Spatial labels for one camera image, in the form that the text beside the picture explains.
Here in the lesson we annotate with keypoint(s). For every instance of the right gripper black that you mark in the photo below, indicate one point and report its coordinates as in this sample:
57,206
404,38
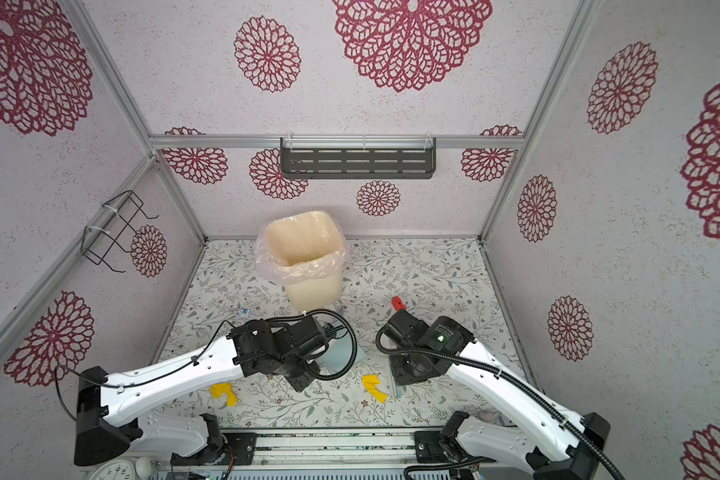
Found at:
397,373

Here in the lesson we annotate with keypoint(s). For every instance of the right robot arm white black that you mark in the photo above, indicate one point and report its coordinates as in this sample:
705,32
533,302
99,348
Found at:
504,396

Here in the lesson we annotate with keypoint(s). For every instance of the teal plastic dustpan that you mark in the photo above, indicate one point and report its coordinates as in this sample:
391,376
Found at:
337,355

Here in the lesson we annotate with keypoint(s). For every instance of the yellow paper scrap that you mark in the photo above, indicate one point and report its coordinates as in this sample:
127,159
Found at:
371,384
225,390

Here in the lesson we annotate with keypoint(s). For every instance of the white dial gauge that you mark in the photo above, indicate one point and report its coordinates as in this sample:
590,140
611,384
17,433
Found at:
119,469

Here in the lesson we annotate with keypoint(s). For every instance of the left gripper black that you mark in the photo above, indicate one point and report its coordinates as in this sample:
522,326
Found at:
303,382

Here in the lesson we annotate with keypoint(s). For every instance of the black wire wall rack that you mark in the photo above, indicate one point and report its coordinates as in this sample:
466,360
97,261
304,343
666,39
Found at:
120,214

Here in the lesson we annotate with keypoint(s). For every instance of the dark metal wall shelf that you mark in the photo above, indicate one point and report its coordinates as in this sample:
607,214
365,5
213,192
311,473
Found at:
362,160

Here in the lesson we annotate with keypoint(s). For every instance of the beige trash bin with liner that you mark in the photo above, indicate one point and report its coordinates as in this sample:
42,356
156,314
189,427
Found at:
306,255

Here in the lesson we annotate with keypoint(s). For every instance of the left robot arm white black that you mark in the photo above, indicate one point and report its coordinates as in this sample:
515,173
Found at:
117,412

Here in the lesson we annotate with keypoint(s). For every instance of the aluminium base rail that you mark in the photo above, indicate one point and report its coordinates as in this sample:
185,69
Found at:
336,447

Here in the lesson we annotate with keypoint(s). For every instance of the red paper scrap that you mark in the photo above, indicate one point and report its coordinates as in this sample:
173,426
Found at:
398,304

